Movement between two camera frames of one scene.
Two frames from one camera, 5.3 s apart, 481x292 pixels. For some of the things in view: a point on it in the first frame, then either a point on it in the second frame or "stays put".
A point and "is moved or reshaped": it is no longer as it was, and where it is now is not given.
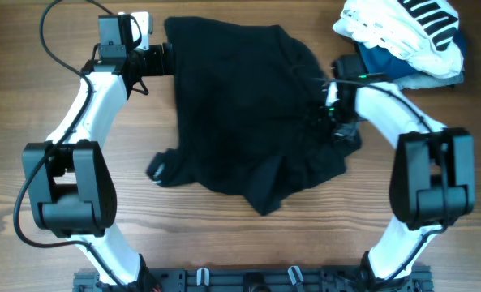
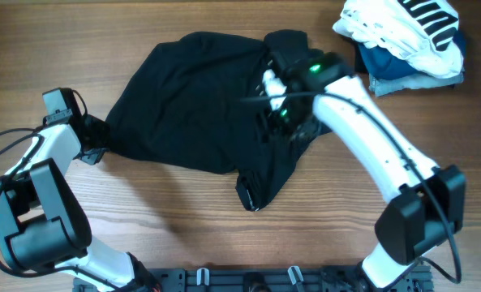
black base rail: [257, 280] stays put
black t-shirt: [249, 115] is moved or reshaped
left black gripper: [162, 64] → [96, 157]
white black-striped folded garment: [421, 32] stays put
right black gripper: [333, 115] → [273, 113]
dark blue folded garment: [380, 62] stays put
